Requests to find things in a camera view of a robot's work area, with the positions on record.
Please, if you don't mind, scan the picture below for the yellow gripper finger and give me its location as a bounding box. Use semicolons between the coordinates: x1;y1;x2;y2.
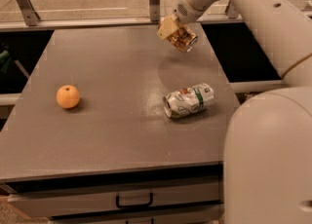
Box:
157;15;178;40

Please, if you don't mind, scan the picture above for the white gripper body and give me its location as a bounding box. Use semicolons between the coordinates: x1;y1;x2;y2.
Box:
173;0;205;23

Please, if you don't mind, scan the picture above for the orange crushed can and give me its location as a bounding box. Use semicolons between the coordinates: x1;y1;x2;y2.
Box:
168;25;198;53

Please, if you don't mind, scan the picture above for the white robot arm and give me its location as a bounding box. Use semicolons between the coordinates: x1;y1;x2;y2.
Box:
158;0;312;224

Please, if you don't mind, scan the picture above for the white green crushed can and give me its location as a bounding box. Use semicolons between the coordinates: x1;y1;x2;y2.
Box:
163;83;215;119

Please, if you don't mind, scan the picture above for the orange fruit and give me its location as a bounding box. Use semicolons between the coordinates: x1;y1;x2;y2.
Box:
56;85;80;109

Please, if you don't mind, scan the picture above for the green object at left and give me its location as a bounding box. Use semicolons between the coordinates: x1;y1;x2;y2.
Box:
0;51;12;73

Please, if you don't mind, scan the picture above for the lower grey drawer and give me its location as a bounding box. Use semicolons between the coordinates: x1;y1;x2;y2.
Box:
49;205;224;224

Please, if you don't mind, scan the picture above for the grey drawer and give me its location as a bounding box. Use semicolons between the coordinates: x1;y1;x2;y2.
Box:
9;178;223;217
49;205;224;224

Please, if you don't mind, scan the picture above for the upper grey drawer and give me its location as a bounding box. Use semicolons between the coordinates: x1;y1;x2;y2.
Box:
9;178;223;217

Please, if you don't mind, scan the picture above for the right metal rail bracket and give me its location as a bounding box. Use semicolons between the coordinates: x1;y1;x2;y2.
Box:
225;2;239;19

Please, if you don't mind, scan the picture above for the left metal rail bracket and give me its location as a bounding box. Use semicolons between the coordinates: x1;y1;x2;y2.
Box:
16;0;41;26

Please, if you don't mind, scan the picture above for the horizontal metal rail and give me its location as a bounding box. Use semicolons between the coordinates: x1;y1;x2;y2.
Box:
0;14;243;32

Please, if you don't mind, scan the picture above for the black drawer handle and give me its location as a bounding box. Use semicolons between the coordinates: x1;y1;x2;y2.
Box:
115;193;154;209

